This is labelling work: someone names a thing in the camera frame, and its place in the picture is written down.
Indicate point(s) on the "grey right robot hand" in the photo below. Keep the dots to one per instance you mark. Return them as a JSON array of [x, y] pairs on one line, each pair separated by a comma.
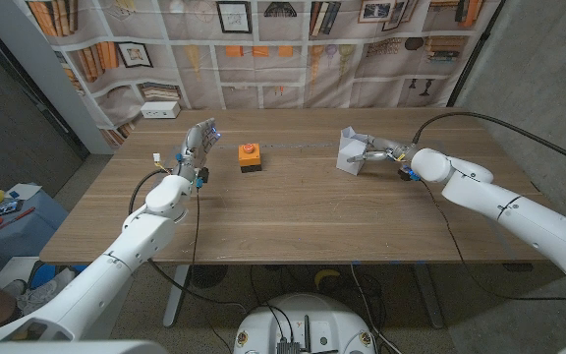
[[393, 150]]

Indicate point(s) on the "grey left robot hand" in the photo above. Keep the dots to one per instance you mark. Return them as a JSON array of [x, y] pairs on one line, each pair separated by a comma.
[[197, 145]]

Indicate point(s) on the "white milk carton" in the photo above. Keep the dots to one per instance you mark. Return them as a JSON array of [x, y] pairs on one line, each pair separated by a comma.
[[349, 157]]

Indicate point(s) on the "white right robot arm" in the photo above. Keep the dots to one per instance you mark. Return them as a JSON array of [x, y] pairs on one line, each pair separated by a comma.
[[509, 211]]

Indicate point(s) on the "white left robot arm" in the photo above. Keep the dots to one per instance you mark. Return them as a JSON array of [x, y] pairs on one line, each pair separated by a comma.
[[140, 236]]

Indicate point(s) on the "orange block with red button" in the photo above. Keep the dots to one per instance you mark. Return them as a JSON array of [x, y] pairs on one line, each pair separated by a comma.
[[249, 156]]

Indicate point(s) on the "white power strip box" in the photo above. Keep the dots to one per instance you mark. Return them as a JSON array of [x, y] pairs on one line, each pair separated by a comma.
[[160, 110]]

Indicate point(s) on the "printed bookshelf backdrop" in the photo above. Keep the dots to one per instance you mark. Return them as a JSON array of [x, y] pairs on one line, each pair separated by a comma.
[[283, 74]]

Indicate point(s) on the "black backdrop stand pole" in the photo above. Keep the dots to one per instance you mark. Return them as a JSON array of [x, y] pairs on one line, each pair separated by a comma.
[[474, 54]]

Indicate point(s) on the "black floor fan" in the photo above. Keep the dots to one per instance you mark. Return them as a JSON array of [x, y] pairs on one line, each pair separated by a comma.
[[209, 276]]

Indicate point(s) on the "yellow banana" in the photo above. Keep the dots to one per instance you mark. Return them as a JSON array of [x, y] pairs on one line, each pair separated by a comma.
[[326, 274]]

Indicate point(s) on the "white table leg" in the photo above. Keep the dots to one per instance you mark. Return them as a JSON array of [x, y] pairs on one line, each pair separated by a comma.
[[430, 305], [174, 307]]

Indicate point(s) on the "white paper sheet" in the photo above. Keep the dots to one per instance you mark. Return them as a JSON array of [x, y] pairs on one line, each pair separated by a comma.
[[25, 191]]

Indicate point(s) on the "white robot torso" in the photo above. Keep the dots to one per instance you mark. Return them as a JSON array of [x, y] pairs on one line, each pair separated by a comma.
[[307, 319]]

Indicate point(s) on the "blue side table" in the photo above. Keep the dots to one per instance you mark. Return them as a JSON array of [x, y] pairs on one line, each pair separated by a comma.
[[22, 236]]

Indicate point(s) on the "red pen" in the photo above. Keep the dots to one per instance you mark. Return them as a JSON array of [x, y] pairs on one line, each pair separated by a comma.
[[10, 222]]

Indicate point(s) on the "blue floor item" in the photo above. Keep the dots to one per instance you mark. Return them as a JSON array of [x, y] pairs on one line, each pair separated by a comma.
[[42, 275]]

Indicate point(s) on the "smartphone with colourful screen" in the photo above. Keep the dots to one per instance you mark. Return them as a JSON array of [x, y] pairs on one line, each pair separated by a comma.
[[2, 209]]

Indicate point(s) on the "white sneaker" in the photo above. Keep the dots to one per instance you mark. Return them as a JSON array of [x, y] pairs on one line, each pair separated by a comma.
[[42, 295]]

